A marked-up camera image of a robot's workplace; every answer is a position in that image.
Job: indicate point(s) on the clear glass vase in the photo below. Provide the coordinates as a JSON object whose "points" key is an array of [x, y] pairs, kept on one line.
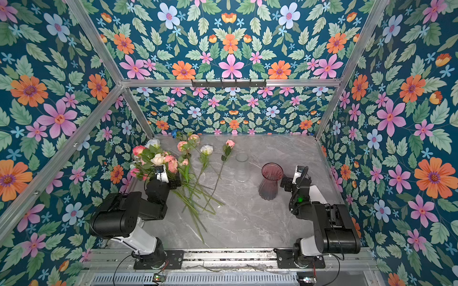
{"points": [[242, 172]]}

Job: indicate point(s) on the aluminium front rail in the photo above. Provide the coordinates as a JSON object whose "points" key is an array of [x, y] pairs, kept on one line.
{"points": [[238, 259]]}

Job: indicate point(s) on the large pink peony bunch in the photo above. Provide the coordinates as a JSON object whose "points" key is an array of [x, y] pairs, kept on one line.
{"points": [[151, 154]]}

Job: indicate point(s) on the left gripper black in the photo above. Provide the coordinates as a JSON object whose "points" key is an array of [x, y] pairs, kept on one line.
{"points": [[177, 182]]}

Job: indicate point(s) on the white vented cable duct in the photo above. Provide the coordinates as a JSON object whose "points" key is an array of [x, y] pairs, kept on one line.
{"points": [[196, 279]]}

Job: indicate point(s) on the pink rosebud spray stem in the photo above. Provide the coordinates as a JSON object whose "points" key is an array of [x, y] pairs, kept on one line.
{"points": [[187, 143]]}

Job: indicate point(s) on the purple ribbed glass vase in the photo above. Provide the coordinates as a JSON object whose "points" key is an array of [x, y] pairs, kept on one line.
{"points": [[272, 174]]}

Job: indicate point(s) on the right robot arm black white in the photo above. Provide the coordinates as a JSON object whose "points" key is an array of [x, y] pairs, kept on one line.
{"points": [[334, 232]]}

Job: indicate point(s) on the small pink rose stem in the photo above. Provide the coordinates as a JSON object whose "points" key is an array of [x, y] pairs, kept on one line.
{"points": [[223, 161]]}

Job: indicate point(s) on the white rose on table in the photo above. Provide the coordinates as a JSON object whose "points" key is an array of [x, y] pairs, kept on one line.
{"points": [[198, 196]]}

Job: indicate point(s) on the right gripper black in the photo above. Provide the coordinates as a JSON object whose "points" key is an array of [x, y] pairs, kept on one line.
{"points": [[290, 183]]}

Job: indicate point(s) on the metal hook rail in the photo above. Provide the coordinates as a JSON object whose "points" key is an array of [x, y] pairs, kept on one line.
{"points": [[241, 83]]}

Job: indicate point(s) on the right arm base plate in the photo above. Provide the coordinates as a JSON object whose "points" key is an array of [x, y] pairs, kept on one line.
{"points": [[292, 259]]}

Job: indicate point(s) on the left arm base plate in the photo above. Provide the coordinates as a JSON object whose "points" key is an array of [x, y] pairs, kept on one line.
{"points": [[168, 259]]}

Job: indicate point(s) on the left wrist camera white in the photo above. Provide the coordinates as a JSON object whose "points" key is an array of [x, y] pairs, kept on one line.
{"points": [[161, 173]]}

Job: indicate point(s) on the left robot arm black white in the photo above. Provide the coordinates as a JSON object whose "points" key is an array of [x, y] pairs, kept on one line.
{"points": [[120, 217]]}

